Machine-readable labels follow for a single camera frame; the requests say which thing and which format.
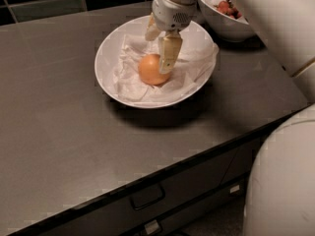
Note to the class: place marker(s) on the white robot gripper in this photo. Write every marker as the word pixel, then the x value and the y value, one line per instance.
pixel 168 13

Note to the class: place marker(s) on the dark upper left drawer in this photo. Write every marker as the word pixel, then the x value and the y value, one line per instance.
pixel 142 206

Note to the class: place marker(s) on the orange fruit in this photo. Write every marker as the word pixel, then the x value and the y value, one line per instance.
pixel 148 69

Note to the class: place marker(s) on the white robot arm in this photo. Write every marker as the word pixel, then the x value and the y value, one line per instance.
pixel 286 27

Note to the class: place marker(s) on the red strawberries pile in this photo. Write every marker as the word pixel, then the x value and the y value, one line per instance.
pixel 226 7

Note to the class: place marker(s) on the large white bowl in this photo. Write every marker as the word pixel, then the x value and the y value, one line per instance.
pixel 108 54

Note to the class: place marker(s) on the white robot base shell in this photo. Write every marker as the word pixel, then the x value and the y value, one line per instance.
pixel 280 198

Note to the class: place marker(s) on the white paper towel in bowl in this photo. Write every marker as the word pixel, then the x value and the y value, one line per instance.
pixel 192 64

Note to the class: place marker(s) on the dark upper right drawer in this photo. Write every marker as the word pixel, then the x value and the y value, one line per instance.
pixel 242 160

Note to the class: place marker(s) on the dark drawer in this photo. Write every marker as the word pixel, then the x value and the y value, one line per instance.
pixel 142 206
pixel 242 160
pixel 171 220

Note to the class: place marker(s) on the dark lower drawer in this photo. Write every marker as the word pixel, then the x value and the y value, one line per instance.
pixel 171 220

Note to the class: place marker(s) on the white bowl with strawberries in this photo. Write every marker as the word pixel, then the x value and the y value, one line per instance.
pixel 225 27

